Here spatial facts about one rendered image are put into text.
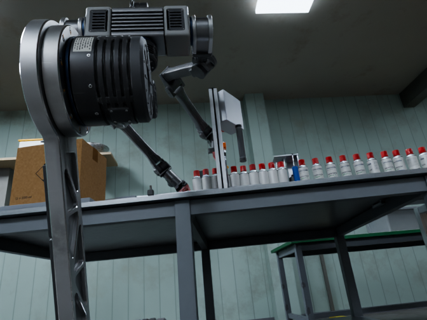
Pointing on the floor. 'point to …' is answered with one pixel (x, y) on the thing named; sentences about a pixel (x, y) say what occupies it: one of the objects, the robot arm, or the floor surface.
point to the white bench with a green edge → (313, 247)
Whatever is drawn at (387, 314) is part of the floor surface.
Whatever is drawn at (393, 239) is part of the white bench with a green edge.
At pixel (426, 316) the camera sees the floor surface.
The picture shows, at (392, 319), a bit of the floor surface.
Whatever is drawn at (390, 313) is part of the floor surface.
